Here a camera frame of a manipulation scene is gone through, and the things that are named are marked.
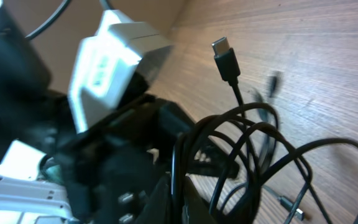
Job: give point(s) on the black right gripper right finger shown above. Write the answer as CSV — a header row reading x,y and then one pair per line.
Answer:
x,y
194,211

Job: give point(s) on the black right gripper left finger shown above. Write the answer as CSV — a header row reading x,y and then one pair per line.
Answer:
x,y
158,208

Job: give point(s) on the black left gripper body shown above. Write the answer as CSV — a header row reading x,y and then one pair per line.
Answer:
x,y
111,170

